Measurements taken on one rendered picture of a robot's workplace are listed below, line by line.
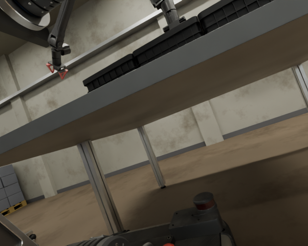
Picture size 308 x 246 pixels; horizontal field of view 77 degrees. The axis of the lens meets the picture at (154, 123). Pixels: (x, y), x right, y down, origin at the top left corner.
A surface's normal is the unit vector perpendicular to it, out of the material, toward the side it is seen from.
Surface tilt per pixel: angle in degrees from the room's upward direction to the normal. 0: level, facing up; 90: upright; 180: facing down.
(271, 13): 90
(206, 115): 90
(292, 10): 90
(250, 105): 90
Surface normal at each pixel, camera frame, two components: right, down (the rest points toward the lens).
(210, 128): -0.29, 0.07
